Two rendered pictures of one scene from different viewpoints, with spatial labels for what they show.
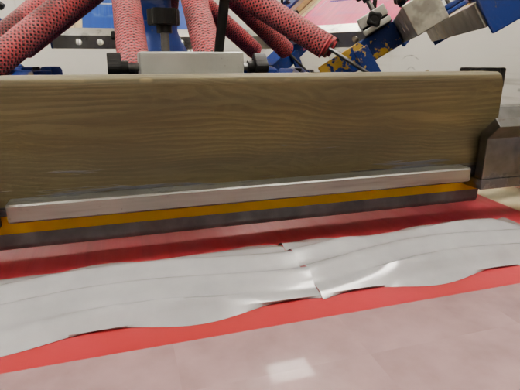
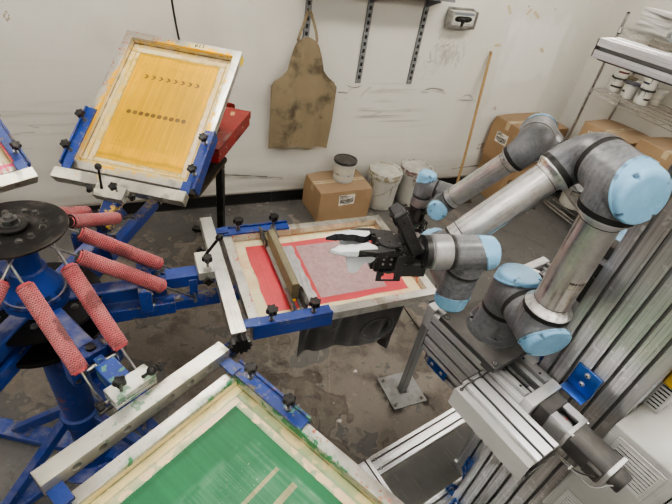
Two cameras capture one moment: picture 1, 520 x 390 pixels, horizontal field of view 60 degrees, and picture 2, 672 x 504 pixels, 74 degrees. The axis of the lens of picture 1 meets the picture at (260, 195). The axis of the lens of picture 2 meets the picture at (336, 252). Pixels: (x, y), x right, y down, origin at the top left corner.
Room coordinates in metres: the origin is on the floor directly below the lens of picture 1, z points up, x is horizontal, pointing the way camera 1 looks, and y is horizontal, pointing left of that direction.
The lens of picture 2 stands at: (0.35, 1.41, 2.20)
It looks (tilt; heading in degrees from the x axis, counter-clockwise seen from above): 38 degrees down; 259
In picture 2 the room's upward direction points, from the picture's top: 10 degrees clockwise
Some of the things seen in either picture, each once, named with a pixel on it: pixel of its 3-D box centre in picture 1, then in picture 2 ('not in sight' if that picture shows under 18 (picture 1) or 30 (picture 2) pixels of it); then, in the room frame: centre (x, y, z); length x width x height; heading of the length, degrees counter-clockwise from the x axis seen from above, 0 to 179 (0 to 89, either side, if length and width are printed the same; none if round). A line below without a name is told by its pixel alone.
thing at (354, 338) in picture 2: not in sight; (347, 322); (0.00, 0.10, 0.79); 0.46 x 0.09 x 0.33; 17
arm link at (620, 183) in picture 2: not in sight; (573, 262); (-0.33, 0.68, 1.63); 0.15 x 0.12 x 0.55; 94
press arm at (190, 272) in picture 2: not in sight; (189, 276); (0.64, 0.10, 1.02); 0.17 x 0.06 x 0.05; 17
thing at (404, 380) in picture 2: not in sight; (422, 335); (-0.47, -0.11, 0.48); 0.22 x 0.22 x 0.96; 17
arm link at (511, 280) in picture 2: not in sight; (513, 290); (-0.33, 0.55, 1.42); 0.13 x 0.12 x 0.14; 94
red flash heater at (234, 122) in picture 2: not in sight; (199, 127); (0.79, -1.14, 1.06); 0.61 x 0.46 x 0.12; 77
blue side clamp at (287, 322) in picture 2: not in sight; (292, 320); (0.25, 0.28, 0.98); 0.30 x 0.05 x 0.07; 17
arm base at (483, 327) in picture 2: not in sight; (497, 317); (-0.32, 0.54, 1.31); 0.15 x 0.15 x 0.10
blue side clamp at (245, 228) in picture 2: not in sight; (255, 232); (0.41, -0.26, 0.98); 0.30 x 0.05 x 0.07; 17
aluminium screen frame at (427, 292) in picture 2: not in sight; (326, 264); (0.10, -0.06, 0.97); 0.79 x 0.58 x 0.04; 17
